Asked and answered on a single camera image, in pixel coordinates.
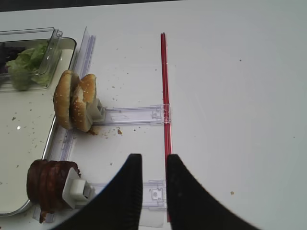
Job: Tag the green lettuce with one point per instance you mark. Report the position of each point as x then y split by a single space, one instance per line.
24 70

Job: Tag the clear bun rail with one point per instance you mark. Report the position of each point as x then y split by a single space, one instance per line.
151 115

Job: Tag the clear plastic salad container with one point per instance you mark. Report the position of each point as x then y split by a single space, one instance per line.
29 38

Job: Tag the sesame bun top rear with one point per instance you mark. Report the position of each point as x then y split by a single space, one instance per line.
83 97

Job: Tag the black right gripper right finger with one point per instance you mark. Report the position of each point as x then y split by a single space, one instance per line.
191 207

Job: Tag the clear right tray divider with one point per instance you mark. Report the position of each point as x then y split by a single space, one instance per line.
63 141

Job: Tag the white bun pusher block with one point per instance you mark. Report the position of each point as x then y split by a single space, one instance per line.
94 113

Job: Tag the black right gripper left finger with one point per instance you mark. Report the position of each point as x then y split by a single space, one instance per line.
117 207

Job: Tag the sesame bun top front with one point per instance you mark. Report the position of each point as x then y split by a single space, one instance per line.
61 100

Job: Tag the purple cabbage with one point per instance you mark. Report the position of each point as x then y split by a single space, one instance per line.
7 54

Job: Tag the dark meat patties stack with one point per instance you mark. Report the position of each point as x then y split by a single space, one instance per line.
45 184

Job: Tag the sesame bun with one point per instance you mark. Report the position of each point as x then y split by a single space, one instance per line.
61 100
83 97

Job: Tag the red strip right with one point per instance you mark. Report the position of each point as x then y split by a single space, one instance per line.
167 125

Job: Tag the metal tray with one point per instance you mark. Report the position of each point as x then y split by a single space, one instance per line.
27 126

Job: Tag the clear patty rail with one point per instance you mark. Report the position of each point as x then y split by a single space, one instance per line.
154 201

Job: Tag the white patty pusher block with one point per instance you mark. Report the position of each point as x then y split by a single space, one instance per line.
77 192

